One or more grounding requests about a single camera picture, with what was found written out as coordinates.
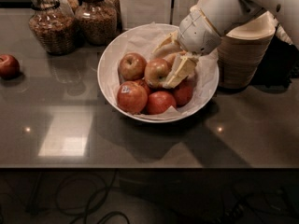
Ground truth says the white napkin holder box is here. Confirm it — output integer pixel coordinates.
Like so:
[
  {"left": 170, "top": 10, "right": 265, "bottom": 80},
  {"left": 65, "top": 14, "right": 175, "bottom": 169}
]
[{"left": 120, "top": 0, "right": 171, "bottom": 30}]

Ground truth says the lone red apple on table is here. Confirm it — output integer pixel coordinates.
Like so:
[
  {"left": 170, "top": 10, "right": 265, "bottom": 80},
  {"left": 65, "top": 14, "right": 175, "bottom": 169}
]
[{"left": 0, "top": 54, "right": 20, "bottom": 79}]

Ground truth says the white paper bowl liner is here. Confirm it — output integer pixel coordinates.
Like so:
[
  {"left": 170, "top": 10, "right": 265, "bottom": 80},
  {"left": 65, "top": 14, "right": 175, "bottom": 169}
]
[{"left": 109, "top": 21, "right": 219, "bottom": 120}]

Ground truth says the small hidden red apple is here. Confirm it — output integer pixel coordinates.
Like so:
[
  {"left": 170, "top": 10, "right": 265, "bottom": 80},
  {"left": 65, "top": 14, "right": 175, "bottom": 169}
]
[{"left": 134, "top": 79, "right": 152, "bottom": 95}]

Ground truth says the front left stickered apple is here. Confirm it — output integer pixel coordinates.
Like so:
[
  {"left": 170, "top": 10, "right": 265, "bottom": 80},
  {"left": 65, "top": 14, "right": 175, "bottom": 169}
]
[{"left": 117, "top": 81, "right": 148, "bottom": 114}]

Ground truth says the rear stack of paper bowls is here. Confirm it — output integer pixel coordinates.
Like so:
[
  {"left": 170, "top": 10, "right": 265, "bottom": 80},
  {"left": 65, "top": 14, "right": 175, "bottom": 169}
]
[{"left": 190, "top": 0, "right": 208, "bottom": 12}]

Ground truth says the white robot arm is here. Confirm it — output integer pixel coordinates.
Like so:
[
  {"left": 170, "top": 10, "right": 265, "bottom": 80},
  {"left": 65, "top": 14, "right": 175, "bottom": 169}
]
[{"left": 178, "top": 0, "right": 299, "bottom": 86}]

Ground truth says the rear left granola jar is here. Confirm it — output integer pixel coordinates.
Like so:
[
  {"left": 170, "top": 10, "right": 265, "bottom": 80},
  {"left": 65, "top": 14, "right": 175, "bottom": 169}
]
[{"left": 58, "top": 0, "right": 79, "bottom": 15}]

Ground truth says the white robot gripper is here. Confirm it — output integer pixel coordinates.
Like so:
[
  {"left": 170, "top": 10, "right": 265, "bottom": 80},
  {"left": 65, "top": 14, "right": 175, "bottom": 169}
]
[{"left": 150, "top": 9, "right": 221, "bottom": 89}]

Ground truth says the white ceramic bowl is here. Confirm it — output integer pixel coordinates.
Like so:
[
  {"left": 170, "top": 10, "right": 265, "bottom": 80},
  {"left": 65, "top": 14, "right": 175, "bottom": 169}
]
[{"left": 97, "top": 23, "right": 220, "bottom": 124}]

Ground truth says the front stack of paper bowls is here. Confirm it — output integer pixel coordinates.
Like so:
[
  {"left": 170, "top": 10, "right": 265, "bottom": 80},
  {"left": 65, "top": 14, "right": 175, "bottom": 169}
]
[{"left": 218, "top": 12, "right": 276, "bottom": 90}]

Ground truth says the right red apple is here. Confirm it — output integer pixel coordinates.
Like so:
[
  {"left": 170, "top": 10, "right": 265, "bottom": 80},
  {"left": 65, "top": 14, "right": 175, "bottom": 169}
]
[{"left": 172, "top": 79, "right": 193, "bottom": 106}]

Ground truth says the front centre red apple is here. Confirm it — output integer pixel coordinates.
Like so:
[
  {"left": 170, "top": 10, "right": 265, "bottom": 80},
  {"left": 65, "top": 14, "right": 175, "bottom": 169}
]
[{"left": 146, "top": 91, "right": 177, "bottom": 115}]

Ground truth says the stack of paper bowls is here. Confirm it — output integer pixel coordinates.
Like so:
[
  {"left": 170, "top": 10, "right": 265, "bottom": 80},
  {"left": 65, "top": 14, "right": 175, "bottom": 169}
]
[
  {"left": 190, "top": 0, "right": 208, "bottom": 12},
  {"left": 218, "top": 12, "right": 276, "bottom": 90}
]

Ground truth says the black cable under table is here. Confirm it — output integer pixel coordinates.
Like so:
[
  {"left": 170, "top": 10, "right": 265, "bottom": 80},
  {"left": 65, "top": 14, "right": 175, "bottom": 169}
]
[{"left": 0, "top": 169, "right": 131, "bottom": 224}]

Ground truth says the front left granola jar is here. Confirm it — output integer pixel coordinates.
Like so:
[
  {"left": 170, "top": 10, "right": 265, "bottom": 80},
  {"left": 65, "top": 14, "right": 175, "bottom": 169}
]
[{"left": 28, "top": 0, "right": 77, "bottom": 55}]

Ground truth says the right granola glass jar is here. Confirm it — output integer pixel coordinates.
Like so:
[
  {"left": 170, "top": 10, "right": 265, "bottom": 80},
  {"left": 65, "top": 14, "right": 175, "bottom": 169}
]
[{"left": 75, "top": 0, "right": 117, "bottom": 46}]

